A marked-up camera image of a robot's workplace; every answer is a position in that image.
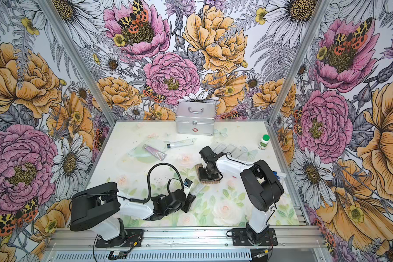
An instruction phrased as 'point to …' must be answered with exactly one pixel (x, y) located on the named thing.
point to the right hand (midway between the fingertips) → (203, 182)
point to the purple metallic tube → (160, 154)
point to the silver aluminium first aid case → (195, 118)
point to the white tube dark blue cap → (239, 150)
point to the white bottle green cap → (264, 142)
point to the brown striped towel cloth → (204, 182)
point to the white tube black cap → (220, 148)
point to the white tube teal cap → (185, 142)
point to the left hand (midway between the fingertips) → (190, 199)
